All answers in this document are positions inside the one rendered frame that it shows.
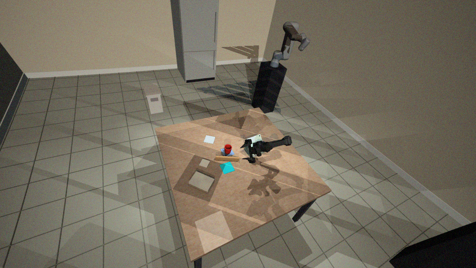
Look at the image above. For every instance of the red cup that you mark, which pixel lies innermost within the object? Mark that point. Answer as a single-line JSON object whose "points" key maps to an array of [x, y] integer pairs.
{"points": [[228, 148]]}

